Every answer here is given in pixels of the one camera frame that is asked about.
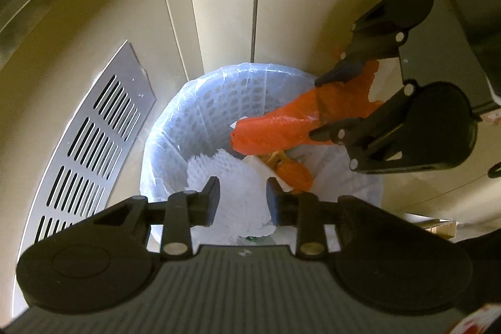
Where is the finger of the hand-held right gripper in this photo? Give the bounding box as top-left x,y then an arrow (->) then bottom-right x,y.
309,83 -> 417,173
314,3 -> 410,87

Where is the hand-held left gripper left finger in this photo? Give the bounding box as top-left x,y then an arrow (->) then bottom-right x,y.
92,177 -> 220,255

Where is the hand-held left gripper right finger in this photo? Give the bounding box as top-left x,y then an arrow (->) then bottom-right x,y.
266,177 -> 386,255

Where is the red plastic bag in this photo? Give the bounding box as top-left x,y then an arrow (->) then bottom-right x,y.
230,59 -> 380,194

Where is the blue-lined trash bin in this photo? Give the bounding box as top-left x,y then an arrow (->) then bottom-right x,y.
139,62 -> 384,252

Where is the yellow crumpled wrapper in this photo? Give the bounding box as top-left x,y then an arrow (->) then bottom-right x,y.
260,150 -> 298,170

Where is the silver cabinet vent grille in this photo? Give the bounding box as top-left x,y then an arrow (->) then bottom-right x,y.
33,40 -> 157,244

